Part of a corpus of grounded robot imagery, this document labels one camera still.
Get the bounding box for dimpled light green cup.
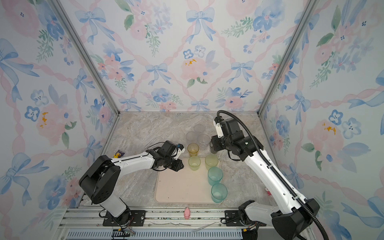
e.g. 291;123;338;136
188;156;201;171

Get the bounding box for dimpled yellow-green plastic cup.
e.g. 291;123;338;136
205;154;219;170

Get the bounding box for dimpled teal plastic cup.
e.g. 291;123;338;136
211;183;228;204

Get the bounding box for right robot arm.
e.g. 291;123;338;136
211;116;321;240

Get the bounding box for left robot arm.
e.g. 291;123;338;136
79;141;185;218

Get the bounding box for cream plastic tray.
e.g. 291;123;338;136
154;157;215;205

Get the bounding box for smooth clear plastic cup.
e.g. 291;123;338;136
197;134;211;150

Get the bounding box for yellow plastic cup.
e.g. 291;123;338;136
187;143;200;157

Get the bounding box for dimpled clear cup rear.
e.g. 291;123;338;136
194;124;206;134

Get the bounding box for pink pig toy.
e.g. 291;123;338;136
184;208;191;220

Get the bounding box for purple yellow toy figure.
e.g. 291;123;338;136
114;150;125;159

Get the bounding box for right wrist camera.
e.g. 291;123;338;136
213;117;224;138

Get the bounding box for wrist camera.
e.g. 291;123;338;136
213;117;224;138
173;144;185;160

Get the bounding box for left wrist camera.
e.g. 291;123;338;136
173;144;185;160

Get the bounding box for black corrugated cable hose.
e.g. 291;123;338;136
216;109;331;240

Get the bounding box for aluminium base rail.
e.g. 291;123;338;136
53;206;281;240

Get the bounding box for aluminium right corner post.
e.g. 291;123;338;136
257;0;319;119

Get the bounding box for aluminium corner post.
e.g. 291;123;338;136
257;0;319;119
48;0;120;116

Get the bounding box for aluminium left corner post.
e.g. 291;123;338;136
48;0;120;116

